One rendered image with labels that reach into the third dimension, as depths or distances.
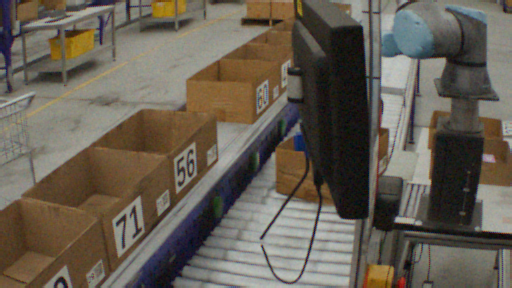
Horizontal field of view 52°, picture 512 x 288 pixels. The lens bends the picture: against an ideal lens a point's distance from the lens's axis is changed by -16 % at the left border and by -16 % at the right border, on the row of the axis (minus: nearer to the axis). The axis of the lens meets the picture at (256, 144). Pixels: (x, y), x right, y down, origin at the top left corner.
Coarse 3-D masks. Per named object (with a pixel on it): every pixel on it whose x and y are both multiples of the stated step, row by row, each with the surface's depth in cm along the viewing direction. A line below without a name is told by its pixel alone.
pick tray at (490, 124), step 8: (440, 112) 273; (448, 112) 271; (432, 120) 267; (480, 120) 265; (488, 120) 264; (496, 120) 262; (432, 128) 249; (488, 128) 265; (496, 128) 263; (488, 136) 239; (496, 136) 264
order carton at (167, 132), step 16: (144, 112) 213; (160, 112) 212; (176, 112) 210; (192, 112) 208; (128, 128) 204; (144, 128) 216; (160, 128) 214; (176, 128) 212; (192, 128) 210; (208, 128) 199; (96, 144) 184; (112, 144) 194; (128, 144) 205; (144, 144) 217; (160, 144) 216; (176, 144) 214; (208, 144) 200
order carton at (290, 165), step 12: (384, 132) 229; (288, 144) 219; (384, 144) 224; (276, 156) 212; (288, 156) 210; (300, 156) 207; (384, 156) 227; (276, 168) 214; (288, 168) 211; (300, 168) 208; (384, 168) 230; (276, 180) 216; (288, 180) 213; (312, 180) 207; (276, 192) 217; (288, 192) 214; (300, 192) 212; (312, 192) 209; (324, 192) 206
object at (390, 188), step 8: (384, 176) 145; (392, 176) 145; (384, 184) 140; (392, 184) 140; (400, 184) 141; (384, 192) 137; (392, 192) 137; (400, 192) 139; (376, 200) 137; (384, 200) 136; (392, 200) 136; (400, 200) 137; (376, 208) 138; (384, 208) 137; (392, 208) 136; (392, 216) 140; (392, 224) 141
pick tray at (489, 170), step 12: (432, 144) 231; (492, 144) 236; (504, 144) 234; (432, 156) 219; (504, 156) 236; (492, 168) 212; (504, 168) 210; (480, 180) 216; (492, 180) 214; (504, 180) 212
